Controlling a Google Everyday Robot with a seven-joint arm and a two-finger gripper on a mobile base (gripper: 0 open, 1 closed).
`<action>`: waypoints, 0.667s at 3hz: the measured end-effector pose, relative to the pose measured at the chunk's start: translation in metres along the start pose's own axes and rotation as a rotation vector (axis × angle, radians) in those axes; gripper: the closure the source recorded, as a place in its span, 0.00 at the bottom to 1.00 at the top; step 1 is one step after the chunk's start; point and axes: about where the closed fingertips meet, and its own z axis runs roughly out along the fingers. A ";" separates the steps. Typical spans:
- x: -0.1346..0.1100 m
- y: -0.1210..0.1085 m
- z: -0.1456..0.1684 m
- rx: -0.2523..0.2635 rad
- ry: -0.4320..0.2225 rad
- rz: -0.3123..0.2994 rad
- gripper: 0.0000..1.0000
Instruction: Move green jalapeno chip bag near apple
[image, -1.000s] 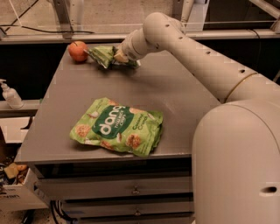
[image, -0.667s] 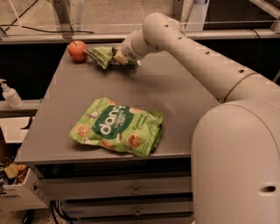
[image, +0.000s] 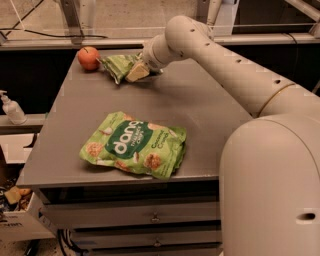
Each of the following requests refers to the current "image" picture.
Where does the grey drawer cabinet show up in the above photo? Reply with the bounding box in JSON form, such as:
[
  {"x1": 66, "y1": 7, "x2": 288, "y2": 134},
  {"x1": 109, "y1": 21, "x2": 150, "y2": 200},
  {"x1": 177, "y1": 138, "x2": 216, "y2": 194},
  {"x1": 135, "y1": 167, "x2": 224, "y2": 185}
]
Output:
[{"x1": 18, "y1": 60, "x2": 249, "y2": 256}]

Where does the white pump sanitizer bottle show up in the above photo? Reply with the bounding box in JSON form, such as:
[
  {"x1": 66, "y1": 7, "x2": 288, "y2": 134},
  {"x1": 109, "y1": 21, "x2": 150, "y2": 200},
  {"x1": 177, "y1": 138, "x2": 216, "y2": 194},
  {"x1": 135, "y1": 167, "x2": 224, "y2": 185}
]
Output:
[{"x1": 0, "y1": 90, "x2": 27, "y2": 125}]

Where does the black cable on floor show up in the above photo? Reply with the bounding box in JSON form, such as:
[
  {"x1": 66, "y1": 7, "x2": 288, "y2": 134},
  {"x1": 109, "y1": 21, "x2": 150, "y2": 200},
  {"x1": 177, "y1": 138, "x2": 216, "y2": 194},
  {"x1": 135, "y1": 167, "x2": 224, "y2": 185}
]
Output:
[{"x1": 0, "y1": 0, "x2": 109, "y2": 40}]

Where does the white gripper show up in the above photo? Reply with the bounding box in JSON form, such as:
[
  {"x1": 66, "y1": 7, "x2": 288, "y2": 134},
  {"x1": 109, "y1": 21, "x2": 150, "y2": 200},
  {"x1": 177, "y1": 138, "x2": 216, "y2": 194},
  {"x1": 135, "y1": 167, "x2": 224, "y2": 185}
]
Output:
[{"x1": 125, "y1": 44, "x2": 162, "y2": 82}]

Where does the red apple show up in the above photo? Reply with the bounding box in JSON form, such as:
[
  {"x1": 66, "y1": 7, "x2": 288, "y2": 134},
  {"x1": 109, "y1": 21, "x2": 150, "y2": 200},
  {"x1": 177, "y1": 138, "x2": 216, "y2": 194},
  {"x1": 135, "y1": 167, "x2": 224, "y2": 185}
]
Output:
[{"x1": 77, "y1": 46, "x2": 100, "y2": 71}]

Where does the grey metal rail frame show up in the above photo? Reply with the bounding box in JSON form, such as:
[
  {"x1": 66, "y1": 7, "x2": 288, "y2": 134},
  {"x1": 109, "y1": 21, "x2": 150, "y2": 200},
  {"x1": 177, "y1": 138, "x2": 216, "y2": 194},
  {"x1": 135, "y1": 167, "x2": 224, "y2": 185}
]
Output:
[{"x1": 0, "y1": 0, "x2": 320, "y2": 50}]

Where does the white cardboard box with snacks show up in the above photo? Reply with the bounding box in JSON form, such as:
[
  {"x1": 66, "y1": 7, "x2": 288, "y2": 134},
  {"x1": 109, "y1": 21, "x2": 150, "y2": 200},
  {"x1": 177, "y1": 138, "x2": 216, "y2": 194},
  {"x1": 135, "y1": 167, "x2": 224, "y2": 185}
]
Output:
[{"x1": 0, "y1": 133, "x2": 56, "y2": 243}]

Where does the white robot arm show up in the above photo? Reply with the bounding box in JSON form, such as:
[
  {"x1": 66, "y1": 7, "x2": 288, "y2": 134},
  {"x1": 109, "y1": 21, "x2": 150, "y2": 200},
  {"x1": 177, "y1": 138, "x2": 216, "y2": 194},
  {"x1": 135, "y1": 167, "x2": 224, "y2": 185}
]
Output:
[{"x1": 142, "y1": 16, "x2": 320, "y2": 256}]

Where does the green jalapeno chip bag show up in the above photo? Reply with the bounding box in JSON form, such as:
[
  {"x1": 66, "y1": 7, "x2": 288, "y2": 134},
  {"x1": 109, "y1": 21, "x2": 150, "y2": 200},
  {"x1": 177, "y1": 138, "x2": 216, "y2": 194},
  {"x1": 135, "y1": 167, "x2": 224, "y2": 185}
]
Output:
[{"x1": 98, "y1": 53, "x2": 141, "y2": 85}]

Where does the green dang rice chips bag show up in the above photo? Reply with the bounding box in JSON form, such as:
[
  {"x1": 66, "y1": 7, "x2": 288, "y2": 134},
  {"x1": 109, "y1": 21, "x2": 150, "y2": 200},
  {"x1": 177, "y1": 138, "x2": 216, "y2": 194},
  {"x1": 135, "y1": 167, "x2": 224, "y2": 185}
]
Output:
[{"x1": 79, "y1": 111, "x2": 187, "y2": 180}]

